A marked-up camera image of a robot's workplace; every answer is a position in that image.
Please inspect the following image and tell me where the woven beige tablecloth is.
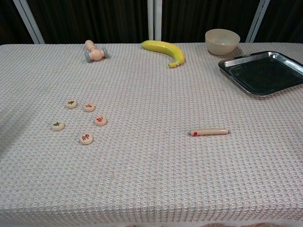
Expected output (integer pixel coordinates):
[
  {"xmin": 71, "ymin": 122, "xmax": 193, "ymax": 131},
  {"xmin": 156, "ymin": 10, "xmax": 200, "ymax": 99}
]
[{"xmin": 0, "ymin": 42, "xmax": 303, "ymax": 227}]

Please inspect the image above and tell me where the white frame post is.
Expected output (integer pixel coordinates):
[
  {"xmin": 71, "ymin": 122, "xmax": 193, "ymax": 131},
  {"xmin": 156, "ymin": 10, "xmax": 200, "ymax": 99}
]
[
  {"xmin": 147, "ymin": 0, "xmax": 162, "ymax": 41},
  {"xmin": 13, "ymin": 0, "xmax": 45, "ymax": 44},
  {"xmin": 245, "ymin": 0, "xmax": 270, "ymax": 43}
]

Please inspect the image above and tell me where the black curtain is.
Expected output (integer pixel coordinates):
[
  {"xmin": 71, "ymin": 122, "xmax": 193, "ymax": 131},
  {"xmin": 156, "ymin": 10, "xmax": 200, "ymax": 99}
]
[{"xmin": 0, "ymin": 0, "xmax": 303, "ymax": 44}]

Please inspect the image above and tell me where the yellow banana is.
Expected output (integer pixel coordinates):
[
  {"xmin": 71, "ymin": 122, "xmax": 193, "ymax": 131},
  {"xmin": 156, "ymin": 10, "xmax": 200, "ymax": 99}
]
[{"xmin": 141, "ymin": 40, "xmax": 185, "ymax": 69}]

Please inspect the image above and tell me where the metal tray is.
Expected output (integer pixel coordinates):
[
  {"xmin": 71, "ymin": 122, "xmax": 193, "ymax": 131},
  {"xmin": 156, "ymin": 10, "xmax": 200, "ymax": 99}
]
[{"xmin": 218, "ymin": 51, "xmax": 303, "ymax": 97}]

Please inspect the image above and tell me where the small wooden dumbbell toy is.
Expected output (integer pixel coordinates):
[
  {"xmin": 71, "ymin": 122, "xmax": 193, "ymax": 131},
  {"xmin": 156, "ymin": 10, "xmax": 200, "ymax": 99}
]
[{"xmin": 84, "ymin": 40, "xmax": 110, "ymax": 63}]

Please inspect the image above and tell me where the beige sausage stick red mark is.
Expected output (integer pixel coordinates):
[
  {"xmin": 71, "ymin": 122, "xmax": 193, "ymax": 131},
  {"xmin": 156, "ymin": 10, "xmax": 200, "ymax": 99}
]
[{"xmin": 188, "ymin": 128, "xmax": 231, "ymax": 137}]

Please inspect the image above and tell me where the beige bowl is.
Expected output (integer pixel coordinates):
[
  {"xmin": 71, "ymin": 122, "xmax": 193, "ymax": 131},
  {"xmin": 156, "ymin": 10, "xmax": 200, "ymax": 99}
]
[{"xmin": 205, "ymin": 28, "xmax": 241, "ymax": 56}]

